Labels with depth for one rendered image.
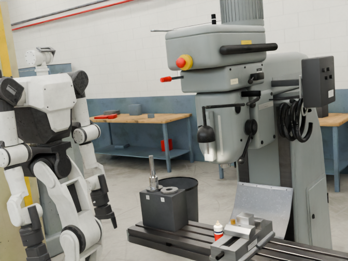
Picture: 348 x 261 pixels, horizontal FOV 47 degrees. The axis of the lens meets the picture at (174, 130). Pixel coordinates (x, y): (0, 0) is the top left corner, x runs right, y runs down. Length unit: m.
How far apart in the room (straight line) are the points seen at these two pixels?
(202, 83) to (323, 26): 4.44
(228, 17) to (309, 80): 0.46
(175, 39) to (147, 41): 6.03
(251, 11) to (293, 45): 4.25
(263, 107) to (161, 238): 0.81
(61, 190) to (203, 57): 0.87
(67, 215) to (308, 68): 1.25
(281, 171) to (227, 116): 0.57
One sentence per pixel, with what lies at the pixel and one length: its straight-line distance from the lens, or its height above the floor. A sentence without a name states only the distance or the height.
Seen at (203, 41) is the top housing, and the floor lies 1.83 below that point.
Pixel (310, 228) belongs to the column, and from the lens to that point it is 2.27.
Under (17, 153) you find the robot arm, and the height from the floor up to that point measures 1.46.
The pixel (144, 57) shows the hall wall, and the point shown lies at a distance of 7.69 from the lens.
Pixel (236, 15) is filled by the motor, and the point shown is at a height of 1.94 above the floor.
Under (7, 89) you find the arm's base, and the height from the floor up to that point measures 1.72.
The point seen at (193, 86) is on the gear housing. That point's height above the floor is 1.66.
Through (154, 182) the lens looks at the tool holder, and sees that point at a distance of 2.12.
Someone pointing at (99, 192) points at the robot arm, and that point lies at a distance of 2.12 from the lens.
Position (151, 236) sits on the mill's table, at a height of 0.91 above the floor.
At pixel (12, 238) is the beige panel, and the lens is 3.17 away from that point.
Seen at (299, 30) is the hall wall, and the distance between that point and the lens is 6.10.
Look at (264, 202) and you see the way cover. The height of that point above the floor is 1.00.
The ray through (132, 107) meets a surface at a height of 1.04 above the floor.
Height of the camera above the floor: 1.76
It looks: 9 degrees down
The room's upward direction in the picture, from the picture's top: 6 degrees counter-clockwise
